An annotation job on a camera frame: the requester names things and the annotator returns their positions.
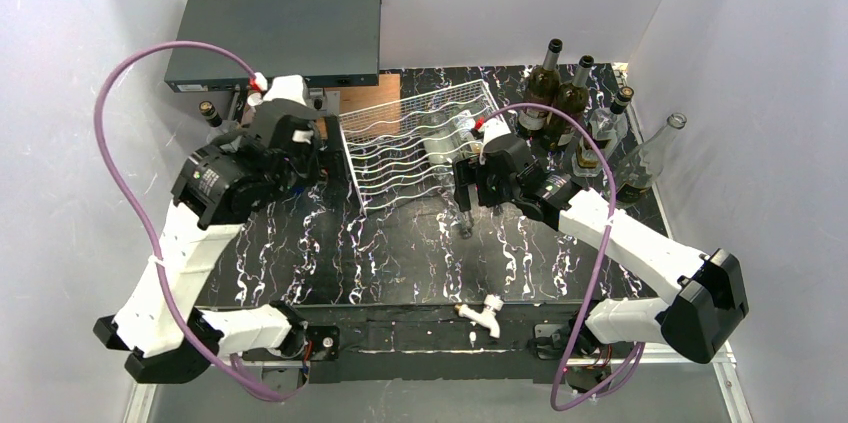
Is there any dark green wine bottle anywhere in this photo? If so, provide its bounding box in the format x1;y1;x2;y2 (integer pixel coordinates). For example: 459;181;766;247
517;38;563;138

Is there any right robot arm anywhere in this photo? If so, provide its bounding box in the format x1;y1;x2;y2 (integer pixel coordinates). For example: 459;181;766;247
452;150;749;364

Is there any wooden board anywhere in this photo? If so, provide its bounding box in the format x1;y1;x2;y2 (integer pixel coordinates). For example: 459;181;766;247
316;73;401;138

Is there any grey rack-mount device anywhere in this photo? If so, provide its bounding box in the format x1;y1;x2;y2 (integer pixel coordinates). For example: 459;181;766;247
177;0;382;88

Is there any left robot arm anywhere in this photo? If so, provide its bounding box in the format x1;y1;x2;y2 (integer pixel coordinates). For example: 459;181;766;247
93;99;320;384

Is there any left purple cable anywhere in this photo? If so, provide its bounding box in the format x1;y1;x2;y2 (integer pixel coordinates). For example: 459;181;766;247
92;40;293;403

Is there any white wire wine rack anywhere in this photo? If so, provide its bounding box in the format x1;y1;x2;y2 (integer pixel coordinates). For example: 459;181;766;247
340;79;498;214

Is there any tall clear bottle black label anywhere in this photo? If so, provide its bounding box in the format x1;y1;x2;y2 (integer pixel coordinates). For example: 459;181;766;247
614;112;687;209

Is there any clear bottle copper cap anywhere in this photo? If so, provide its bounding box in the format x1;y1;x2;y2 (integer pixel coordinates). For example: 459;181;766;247
447;110;483;160

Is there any square clear bottle gold label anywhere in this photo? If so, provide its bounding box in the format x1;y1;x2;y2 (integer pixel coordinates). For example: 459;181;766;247
572;86;635;178

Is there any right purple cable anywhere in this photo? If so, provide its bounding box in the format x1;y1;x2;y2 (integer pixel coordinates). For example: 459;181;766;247
476;101;647;412

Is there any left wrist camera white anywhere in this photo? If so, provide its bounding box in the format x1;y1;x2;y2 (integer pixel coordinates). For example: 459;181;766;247
247;72;309;107

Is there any purple cable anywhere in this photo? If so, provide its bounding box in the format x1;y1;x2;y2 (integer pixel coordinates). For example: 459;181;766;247
92;40;293;403
476;101;647;412

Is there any white faucet tap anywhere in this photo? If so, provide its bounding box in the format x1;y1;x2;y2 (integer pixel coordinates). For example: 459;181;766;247
454;294;504;339

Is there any aluminium rail frame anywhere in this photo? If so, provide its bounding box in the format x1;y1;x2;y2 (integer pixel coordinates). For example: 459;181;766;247
124;345;752;422

